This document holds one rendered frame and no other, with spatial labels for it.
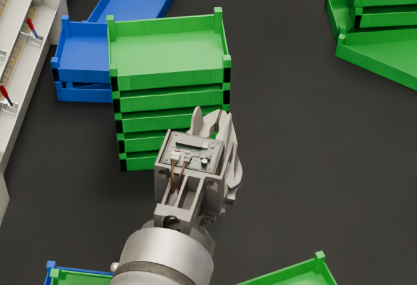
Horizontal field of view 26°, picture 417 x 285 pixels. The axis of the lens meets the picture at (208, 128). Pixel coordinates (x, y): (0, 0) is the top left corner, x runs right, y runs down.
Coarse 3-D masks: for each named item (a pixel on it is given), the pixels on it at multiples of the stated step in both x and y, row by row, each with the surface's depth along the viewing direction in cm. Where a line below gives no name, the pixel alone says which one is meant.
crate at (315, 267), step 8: (320, 256) 222; (296, 264) 224; (304, 264) 224; (312, 264) 226; (320, 264) 224; (272, 272) 222; (280, 272) 222; (288, 272) 224; (296, 272) 226; (304, 272) 227; (312, 272) 228; (320, 272) 227; (328, 272) 222; (248, 280) 221; (256, 280) 221; (264, 280) 223; (272, 280) 224; (280, 280) 226; (288, 280) 226; (296, 280) 226; (304, 280) 226; (312, 280) 226; (320, 280) 226; (328, 280) 224
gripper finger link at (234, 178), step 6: (234, 150) 100; (234, 156) 100; (234, 162) 99; (234, 168) 99; (240, 168) 99; (228, 174) 98; (234, 174) 98; (240, 174) 98; (228, 180) 97; (234, 180) 97; (240, 180) 98; (228, 186) 97; (234, 186) 97; (240, 186) 99; (228, 192) 97; (234, 192) 97; (228, 198) 96; (234, 198) 97; (234, 204) 97
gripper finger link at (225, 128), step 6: (222, 114) 104; (228, 114) 98; (222, 120) 103; (228, 120) 98; (222, 126) 103; (228, 126) 98; (222, 132) 102; (228, 132) 99; (234, 132) 102; (216, 138) 101; (222, 138) 101; (228, 138) 100; (234, 138) 101; (228, 144) 100; (234, 144) 101
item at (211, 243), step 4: (200, 228) 93; (204, 228) 93; (200, 232) 93; (204, 232) 93; (204, 236) 93; (208, 236) 97; (208, 240) 97; (212, 240) 100; (208, 244) 98; (212, 244) 101; (208, 248) 98; (212, 248) 101; (208, 252) 99; (212, 252) 102; (212, 256) 103
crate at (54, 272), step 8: (56, 272) 204; (64, 272) 207; (72, 272) 207; (80, 272) 207; (56, 280) 210; (64, 280) 211; (72, 280) 211; (80, 280) 211; (88, 280) 211; (96, 280) 211; (104, 280) 211
